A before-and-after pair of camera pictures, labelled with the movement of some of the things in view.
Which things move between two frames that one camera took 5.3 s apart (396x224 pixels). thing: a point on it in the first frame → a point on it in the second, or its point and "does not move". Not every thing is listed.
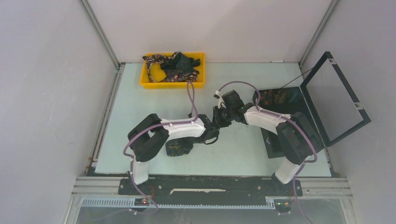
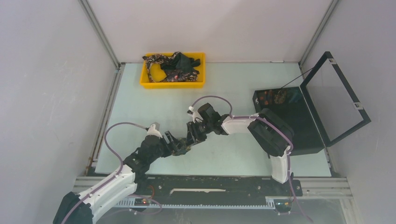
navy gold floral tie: (179, 146) does not move
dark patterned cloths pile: (178, 75) does not move
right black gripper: (216, 117) → (193, 132)
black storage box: (286, 101) does not move
